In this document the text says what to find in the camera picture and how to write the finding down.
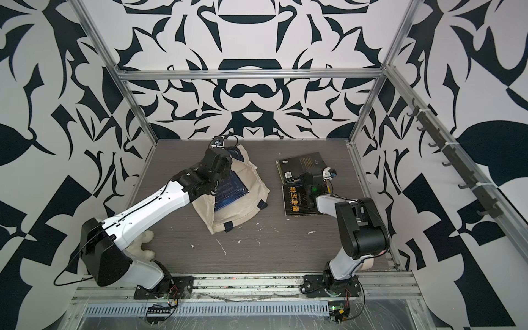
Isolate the black spine book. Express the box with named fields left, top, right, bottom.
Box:
left=282, top=182, right=320, bottom=217

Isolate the black cover book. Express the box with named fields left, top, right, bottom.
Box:
left=276, top=152, right=327, bottom=184

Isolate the cream canvas tote bag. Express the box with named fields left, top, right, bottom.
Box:
left=192, top=145, right=270, bottom=235

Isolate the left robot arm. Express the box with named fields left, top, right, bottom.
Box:
left=79, top=147, right=232, bottom=296

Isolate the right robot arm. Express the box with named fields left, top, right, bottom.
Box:
left=299, top=168, right=391, bottom=291

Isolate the beige round clock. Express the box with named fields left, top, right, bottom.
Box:
left=358, top=256, right=388, bottom=272

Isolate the white plush teddy bear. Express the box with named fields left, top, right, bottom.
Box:
left=126, top=230, right=155, bottom=261

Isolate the right electronics board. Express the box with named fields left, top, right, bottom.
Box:
left=328, top=301, right=350, bottom=323

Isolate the electronics board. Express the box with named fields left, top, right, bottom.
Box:
left=144, top=305, right=177, bottom=325
left=328, top=301, right=350, bottom=323

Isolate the left electronics board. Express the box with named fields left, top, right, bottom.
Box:
left=144, top=305, right=177, bottom=325

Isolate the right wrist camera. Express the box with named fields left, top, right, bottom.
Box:
left=322, top=167, right=337, bottom=180

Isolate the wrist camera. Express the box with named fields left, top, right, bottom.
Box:
left=322, top=167, right=337, bottom=180
left=209, top=136, right=226, bottom=149

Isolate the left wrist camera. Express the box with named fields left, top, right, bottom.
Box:
left=209, top=136, right=226, bottom=149

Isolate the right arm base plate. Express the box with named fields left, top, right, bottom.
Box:
left=300, top=274, right=362, bottom=298

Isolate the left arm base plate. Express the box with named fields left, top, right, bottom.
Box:
left=133, top=276, right=195, bottom=301

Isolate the aluminium front rail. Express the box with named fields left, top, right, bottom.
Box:
left=72, top=272, right=422, bottom=302

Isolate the black wall hook rack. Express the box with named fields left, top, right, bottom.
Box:
left=408, top=100, right=504, bottom=219

